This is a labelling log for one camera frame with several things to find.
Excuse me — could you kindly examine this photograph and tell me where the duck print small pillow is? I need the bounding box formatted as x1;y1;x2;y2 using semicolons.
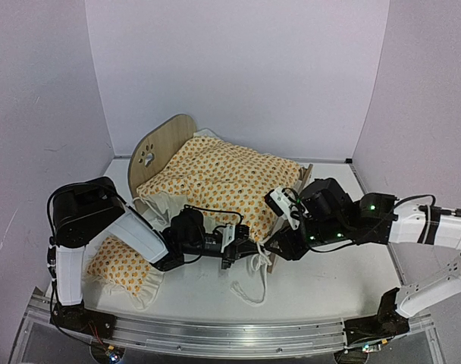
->
83;234;164;310

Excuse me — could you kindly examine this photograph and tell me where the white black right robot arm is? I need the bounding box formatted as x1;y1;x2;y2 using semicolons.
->
265;178;461;349

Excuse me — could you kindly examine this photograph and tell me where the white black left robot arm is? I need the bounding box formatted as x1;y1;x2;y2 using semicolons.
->
46;177;262;339

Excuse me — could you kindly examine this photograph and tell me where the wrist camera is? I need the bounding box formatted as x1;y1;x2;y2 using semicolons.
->
221;224;250;253
264;187;301;231

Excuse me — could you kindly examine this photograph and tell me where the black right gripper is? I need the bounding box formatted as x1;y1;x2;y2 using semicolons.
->
265;217;349;263

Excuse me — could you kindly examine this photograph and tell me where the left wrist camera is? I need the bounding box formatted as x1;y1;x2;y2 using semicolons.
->
221;224;250;253

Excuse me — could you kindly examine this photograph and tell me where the wooden striped pet bed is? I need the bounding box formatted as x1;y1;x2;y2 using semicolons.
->
127;113;314;274

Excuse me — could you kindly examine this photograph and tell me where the duck print mattress cushion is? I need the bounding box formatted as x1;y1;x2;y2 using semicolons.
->
131;127;303;306

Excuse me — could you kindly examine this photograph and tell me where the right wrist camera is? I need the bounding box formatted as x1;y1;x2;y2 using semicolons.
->
264;187;301;231

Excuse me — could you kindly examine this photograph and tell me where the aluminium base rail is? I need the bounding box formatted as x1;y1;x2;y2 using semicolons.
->
9;293;445;363

